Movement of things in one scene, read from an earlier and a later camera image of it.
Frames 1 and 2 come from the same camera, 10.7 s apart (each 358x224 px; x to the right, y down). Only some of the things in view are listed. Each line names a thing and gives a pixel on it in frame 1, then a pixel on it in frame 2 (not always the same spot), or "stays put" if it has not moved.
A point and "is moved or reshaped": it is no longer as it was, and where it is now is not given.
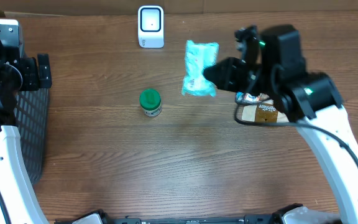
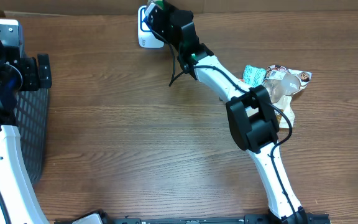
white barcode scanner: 151,26 stays put
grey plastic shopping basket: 31,114 stays put
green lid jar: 150,102 to 160,4
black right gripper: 226,67 to 165,37
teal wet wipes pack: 199,56 is moved or reshaped
